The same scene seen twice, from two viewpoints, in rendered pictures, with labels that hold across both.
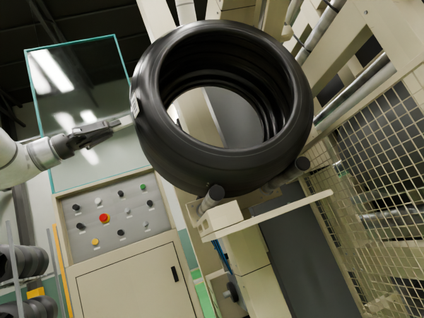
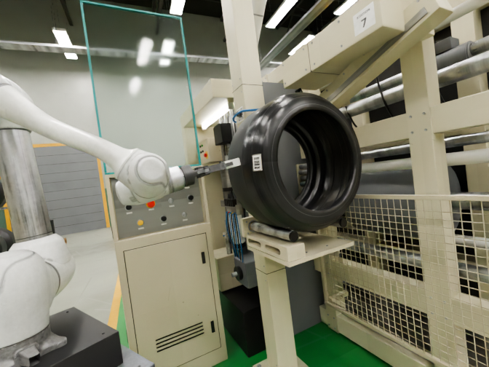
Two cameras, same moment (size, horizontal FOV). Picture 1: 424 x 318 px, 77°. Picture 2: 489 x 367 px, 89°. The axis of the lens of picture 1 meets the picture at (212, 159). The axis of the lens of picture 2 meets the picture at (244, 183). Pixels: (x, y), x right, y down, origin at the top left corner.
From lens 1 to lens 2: 0.58 m
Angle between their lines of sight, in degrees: 21
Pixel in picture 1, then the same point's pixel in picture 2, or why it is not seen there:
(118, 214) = (163, 202)
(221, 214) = (294, 252)
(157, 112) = (273, 174)
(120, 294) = (160, 268)
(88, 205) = not seen: hidden behind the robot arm
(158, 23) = (244, 44)
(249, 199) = not seen: hidden behind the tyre
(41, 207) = not seen: outside the picture
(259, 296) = (274, 287)
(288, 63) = (356, 151)
